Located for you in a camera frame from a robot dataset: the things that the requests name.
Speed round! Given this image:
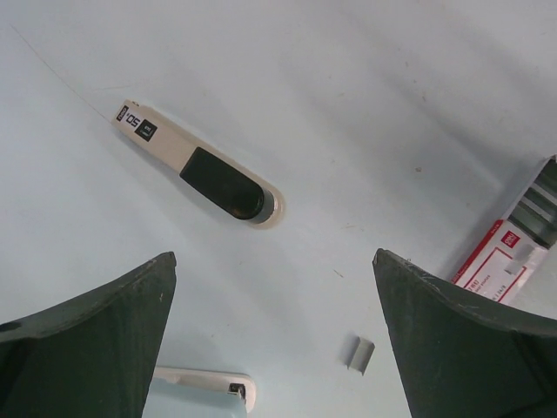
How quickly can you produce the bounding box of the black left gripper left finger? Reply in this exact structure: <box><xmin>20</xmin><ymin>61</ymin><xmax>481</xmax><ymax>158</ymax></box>
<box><xmin>1</xmin><ymin>252</ymin><xmax>177</xmax><ymax>417</ymax></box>

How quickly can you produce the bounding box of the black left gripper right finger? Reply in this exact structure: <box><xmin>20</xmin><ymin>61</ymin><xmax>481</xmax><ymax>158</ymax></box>
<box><xmin>372</xmin><ymin>249</ymin><xmax>556</xmax><ymax>417</ymax></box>

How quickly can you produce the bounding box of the grey staple strip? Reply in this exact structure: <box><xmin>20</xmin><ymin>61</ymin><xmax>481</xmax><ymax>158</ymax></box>
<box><xmin>339</xmin><ymin>334</ymin><xmax>376</xmax><ymax>375</ymax></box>

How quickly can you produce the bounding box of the red white staple box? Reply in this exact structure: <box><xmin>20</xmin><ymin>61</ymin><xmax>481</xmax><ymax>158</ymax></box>
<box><xmin>451</xmin><ymin>156</ymin><xmax>556</xmax><ymax>305</ymax></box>

